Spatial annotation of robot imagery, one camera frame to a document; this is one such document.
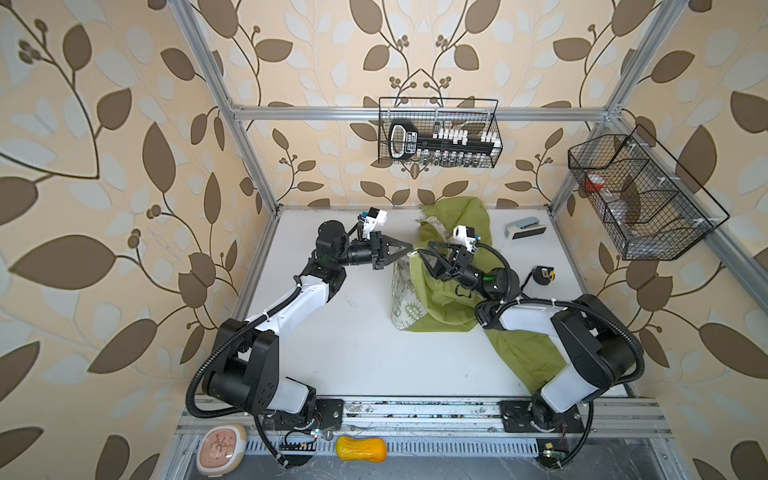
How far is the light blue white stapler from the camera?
1.11m

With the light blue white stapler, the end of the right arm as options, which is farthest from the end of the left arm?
the light blue white stapler

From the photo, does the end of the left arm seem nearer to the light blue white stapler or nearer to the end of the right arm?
the end of the right arm

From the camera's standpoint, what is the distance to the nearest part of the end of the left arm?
67 centimetres

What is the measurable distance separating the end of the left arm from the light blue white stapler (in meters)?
0.59
